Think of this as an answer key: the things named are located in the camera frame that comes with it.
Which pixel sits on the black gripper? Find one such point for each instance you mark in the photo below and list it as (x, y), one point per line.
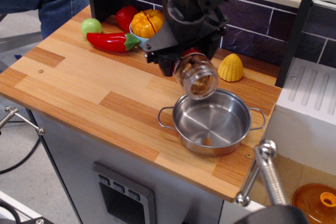
(188, 24)

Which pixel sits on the red toy bell pepper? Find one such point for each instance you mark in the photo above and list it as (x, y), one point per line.
(125, 16)

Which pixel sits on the black shelf post right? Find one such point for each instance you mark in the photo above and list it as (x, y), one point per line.
(299, 23)

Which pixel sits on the clear plastic almond jar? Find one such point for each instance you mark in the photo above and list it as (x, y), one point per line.
(196, 74)

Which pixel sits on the light blue bowl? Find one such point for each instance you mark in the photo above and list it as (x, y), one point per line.
(142, 41)

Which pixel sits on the stainless steel pot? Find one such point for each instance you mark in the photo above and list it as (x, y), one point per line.
(214, 126)

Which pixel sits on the orange pot lid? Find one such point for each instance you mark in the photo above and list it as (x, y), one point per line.
(317, 201)

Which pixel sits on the white toy sink drainboard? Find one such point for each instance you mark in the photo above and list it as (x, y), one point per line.
(310, 90)

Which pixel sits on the grey toy oven panel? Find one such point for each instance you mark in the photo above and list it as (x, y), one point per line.
(125, 200)

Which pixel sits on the green toy apple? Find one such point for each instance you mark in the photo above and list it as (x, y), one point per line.
(90, 25)

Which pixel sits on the yellow toy corn piece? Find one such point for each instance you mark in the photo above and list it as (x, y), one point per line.
(231, 68)

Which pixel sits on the orange toy pumpkin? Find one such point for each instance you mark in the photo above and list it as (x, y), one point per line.
(147, 23)

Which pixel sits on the red toy chili pepper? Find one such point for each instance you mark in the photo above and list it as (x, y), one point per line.
(113, 42)

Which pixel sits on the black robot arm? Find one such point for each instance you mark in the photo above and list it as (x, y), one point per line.
(187, 24)

